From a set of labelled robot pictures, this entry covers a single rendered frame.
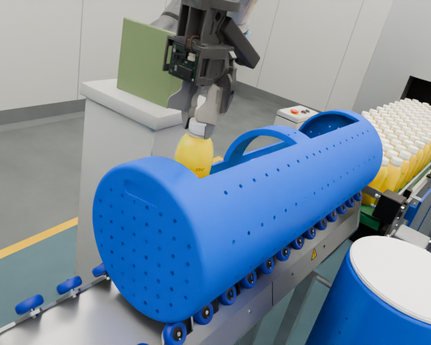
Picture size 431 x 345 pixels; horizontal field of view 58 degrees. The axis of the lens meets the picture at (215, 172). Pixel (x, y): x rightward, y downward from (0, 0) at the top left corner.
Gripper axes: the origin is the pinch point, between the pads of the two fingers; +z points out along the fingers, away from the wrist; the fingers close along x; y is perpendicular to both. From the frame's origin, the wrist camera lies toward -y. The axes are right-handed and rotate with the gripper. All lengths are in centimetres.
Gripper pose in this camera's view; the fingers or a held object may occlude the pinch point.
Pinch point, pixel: (200, 125)
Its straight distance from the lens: 65.8
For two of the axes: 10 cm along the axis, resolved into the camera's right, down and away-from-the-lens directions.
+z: -2.0, 8.7, 4.5
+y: -6.3, 2.3, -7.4
